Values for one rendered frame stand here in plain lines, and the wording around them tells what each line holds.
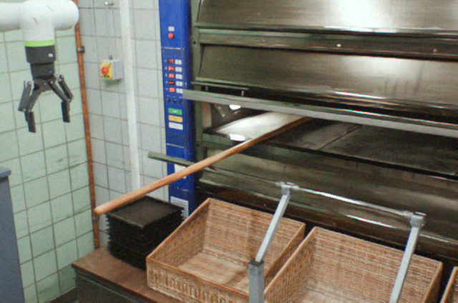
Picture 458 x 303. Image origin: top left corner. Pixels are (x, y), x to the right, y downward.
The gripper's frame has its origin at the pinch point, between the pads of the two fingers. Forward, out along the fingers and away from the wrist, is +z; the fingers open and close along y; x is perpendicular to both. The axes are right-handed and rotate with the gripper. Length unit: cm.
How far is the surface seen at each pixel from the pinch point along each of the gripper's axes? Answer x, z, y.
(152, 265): -3, 77, -46
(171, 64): -27, -4, -95
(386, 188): 83, 40, -96
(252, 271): 57, 55, -34
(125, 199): 20.8, 26.7, -11.1
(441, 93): 102, -3, -93
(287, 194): 59, 33, -56
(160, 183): 21.3, 27.0, -28.4
